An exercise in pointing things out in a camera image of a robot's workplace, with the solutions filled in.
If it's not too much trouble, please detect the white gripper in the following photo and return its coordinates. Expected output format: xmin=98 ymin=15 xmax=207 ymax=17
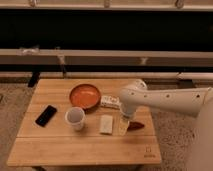
xmin=118 ymin=103 xmax=137 ymax=136

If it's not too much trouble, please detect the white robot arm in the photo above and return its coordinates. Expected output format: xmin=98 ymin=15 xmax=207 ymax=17
xmin=119 ymin=80 xmax=213 ymax=171

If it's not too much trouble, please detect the dark red pepper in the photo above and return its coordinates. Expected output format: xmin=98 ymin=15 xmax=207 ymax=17
xmin=128 ymin=122 xmax=145 ymax=131

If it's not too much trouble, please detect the orange ceramic bowl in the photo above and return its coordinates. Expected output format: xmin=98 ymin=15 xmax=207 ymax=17
xmin=69 ymin=84 xmax=101 ymax=110

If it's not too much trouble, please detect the white ceramic cup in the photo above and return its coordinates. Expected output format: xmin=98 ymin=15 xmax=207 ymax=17
xmin=65 ymin=107 xmax=85 ymax=131

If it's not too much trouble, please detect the white soap bar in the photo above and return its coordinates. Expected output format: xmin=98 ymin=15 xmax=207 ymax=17
xmin=100 ymin=115 xmax=113 ymax=134

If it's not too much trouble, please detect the white patterned box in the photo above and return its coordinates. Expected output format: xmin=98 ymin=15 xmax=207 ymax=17
xmin=100 ymin=95 xmax=120 ymax=109

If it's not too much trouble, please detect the wooden table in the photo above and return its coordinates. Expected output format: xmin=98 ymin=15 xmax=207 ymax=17
xmin=7 ymin=79 xmax=161 ymax=166

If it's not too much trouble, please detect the black smartphone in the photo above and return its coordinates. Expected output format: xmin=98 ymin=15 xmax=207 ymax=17
xmin=35 ymin=105 xmax=57 ymax=127

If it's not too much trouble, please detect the white shelf rail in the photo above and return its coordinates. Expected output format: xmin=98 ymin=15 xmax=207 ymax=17
xmin=0 ymin=48 xmax=213 ymax=67

